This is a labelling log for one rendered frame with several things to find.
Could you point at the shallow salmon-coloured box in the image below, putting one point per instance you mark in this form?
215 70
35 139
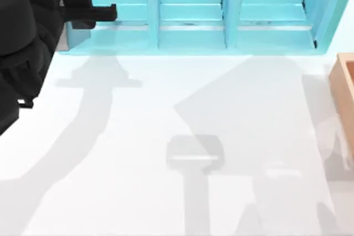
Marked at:
341 86

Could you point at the light blue rack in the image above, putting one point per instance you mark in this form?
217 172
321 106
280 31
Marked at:
190 12

